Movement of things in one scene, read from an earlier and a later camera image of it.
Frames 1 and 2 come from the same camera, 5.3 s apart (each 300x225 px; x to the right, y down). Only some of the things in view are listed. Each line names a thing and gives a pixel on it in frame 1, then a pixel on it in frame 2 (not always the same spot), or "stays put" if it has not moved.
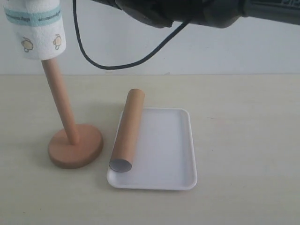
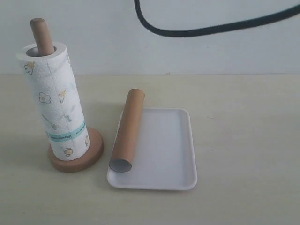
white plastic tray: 164,157 stays put
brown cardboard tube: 121,157 stays put
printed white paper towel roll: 39,26 to 67,135
